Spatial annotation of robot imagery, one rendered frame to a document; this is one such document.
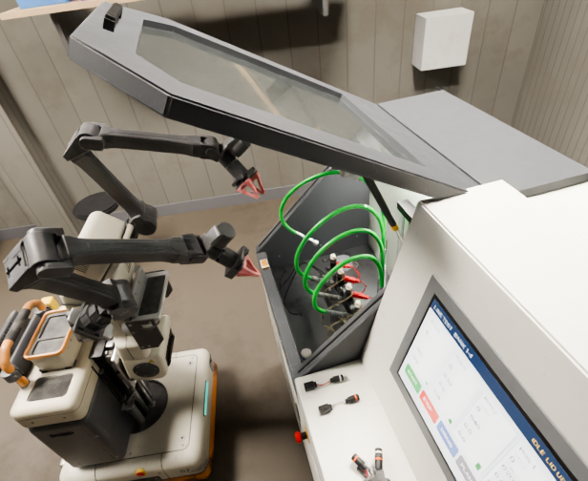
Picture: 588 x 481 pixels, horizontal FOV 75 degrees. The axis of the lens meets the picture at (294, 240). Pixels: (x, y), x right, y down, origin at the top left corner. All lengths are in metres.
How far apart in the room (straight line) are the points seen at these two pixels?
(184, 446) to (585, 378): 1.70
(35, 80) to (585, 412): 3.62
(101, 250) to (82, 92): 2.66
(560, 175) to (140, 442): 1.97
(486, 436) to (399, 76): 3.04
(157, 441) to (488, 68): 3.58
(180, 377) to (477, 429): 1.66
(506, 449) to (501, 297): 0.26
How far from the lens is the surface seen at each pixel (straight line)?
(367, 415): 1.21
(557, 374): 0.72
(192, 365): 2.26
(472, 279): 0.81
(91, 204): 3.17
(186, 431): 2.08
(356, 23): 3.35
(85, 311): 1.34
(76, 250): 0.98
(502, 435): 0.84
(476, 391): 0.86
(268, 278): 1.60
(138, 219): 1.54
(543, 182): 1.16
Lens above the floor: 2.07
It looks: 40 degrees down
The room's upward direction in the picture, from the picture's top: 8 degrees counter-clockwise
